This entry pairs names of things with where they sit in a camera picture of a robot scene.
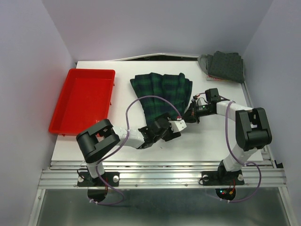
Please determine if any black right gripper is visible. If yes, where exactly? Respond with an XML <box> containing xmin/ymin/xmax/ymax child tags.
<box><xmin>180</xmin><ymin>100</ymin><xmax>214</xmax><ymax>123</ymax></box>

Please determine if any green plaid skirt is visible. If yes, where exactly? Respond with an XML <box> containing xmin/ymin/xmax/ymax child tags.
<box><xmin>130</xmin><ymin>73</ymin><xmax>193</xmax><ymax>126</ymax></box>

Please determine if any grey dotted skirt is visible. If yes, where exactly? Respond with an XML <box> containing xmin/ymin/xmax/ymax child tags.
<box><xmin>207</xmin><ymin>51</ymin><xmax>245</xmax><ymax>84</ymax></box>

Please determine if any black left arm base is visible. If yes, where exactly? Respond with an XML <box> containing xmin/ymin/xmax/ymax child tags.
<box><xmin>77</xmin><ymin>171</ymin><xmax>119</xmax><ymax>187</ymax></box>

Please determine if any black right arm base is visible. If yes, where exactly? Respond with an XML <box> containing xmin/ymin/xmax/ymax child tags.
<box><xmin>198</xmin><ymin>170</ymin><xmax>245</xmax><ymax>186</ymax></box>

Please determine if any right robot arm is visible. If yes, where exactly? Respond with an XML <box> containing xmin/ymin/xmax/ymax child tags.
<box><xmin>183</xmin><ymin>88</ymin><xmax>272</xmax><ymax>184</ymax></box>

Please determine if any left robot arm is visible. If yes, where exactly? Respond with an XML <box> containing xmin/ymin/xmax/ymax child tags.
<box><xmin>76</xmin><ymin>113</ymin><xmax>187</xmax><ymax>186</ymax></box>

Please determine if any folded pink patterned skirt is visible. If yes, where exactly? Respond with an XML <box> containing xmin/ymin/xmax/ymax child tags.
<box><xmin>206</xmin><ymin>75</ymin><xmax>230</xmax><ymax>82</ymax></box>

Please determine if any folded light grey skirt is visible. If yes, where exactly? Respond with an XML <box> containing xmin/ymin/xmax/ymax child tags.
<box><xmin>198</xmin><ymin>54</ymin><xmax>213</xmax><ymax>75</ymax></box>

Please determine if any red plastic tray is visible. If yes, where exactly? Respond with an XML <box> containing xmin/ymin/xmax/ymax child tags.
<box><xmin>48</xmin><ymin>68</ymin><xmax>115</xmax><ymax>136</ymax></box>

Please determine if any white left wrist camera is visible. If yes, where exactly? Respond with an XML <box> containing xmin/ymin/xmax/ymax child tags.
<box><xmin>169</xmin><ymin>119</ymin><xmax>187</xmax><ymax>133</ymax></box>

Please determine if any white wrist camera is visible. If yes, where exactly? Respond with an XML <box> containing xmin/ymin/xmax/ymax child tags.
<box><xmin>169</xmin><ymin>119</ymin><xmax>187</xmax><ymax>133</ymax></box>
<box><xmin>192</xmin><ymin>94</ymin><xmax>204</xmax><ymax>105</ymax></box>

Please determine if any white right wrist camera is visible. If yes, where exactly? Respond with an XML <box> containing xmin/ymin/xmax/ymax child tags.
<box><xmin>192</xmin><ymin>94</ymin><xmax>204</xmax><ymax>105</ymax></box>

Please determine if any aluminium frame rail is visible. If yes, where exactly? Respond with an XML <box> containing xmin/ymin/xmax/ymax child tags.
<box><xmin>38</xmin><ymin>160</ymin><xmax>287</xmax><ymax>189</ymax></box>

